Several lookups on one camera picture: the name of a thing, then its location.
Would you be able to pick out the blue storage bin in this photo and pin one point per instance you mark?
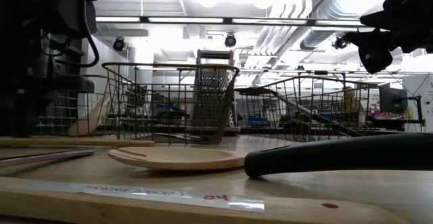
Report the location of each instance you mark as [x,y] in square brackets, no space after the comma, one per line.
[258,122]

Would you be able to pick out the long ceiling light bar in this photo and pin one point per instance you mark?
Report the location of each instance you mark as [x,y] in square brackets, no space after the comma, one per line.
[182,20]

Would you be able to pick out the wooden spoon head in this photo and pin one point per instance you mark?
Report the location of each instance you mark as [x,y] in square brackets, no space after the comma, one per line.
[179,159]

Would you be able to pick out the pink steel box grater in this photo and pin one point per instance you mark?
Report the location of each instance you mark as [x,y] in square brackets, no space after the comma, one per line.
[213,95]

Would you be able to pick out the black computer monitor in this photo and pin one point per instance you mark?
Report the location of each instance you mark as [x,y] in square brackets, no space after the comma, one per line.
[392,99]

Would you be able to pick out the person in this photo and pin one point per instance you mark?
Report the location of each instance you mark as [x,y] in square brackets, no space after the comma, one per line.
[350,97]

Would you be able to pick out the black slotted spatula steel shaft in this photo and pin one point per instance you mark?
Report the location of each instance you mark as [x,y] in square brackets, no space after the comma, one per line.
[257,91]

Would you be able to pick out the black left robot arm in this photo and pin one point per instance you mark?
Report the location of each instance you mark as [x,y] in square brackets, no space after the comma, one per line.
[67,7]

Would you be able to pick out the long wooden spatula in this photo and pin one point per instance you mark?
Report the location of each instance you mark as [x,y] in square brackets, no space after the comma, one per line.
[88,122]

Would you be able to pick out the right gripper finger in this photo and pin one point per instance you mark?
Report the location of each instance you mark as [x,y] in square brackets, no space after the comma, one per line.
[389,17]
[392,26]

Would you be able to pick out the black monitor stand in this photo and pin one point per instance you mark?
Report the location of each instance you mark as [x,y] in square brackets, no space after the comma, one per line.
[419,109]

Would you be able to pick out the black ceiling spotlight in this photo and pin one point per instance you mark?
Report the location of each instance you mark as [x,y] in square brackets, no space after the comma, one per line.
[230,40]
[119,44]

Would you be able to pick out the black hanging ceiling device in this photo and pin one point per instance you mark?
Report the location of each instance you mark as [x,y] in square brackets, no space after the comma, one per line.
[340,43]

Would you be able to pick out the pink box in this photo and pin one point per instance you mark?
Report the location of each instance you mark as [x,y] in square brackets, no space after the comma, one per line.
[389,115]

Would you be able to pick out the iridescent knife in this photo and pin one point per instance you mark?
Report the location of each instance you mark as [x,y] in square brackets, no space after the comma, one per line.
[50,157]
[179,136]

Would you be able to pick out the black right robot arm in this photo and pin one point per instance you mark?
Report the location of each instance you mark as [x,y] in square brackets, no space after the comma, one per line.
[428,14]

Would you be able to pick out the white poster board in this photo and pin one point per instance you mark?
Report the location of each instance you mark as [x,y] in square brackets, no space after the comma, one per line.
[417,92]

